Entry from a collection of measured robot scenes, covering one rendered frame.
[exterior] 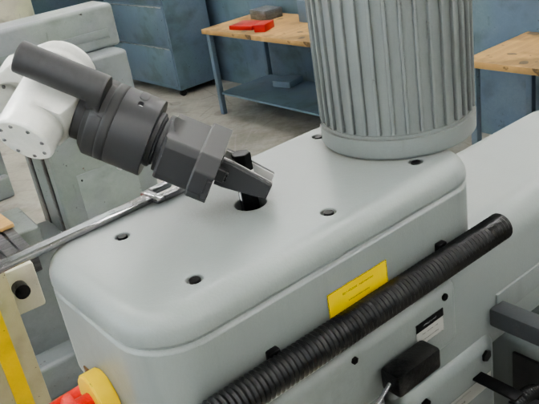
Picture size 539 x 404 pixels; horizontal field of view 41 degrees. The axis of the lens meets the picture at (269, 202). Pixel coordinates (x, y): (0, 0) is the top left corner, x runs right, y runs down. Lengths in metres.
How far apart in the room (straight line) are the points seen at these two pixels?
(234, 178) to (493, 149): 0.56
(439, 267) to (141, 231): 0.33
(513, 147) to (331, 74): 0.44
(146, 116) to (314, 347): 0.29
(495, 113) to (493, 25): 0.70
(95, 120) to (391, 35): 0.34
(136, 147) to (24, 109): 0.12
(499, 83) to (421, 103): 5.03
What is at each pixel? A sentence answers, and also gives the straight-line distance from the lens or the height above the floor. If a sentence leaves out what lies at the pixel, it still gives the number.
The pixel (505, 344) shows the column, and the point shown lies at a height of 1.51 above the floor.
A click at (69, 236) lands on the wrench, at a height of 1.90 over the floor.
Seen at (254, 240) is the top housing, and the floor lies 1.89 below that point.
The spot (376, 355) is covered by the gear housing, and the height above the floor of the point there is 1.70.
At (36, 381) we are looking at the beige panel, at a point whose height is 0.65.
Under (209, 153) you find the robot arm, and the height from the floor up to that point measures 1.97.
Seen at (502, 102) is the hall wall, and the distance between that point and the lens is 5.91.
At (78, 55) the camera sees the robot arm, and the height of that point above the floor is 2.08.
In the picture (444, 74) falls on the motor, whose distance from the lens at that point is 0.86.
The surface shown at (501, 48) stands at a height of 0.88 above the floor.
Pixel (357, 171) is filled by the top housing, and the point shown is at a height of 1.89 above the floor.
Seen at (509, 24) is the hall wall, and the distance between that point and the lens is 5.70.
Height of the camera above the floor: 2.23
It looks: 25 degrees down
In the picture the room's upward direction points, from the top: 10 degrees counter-clockwise
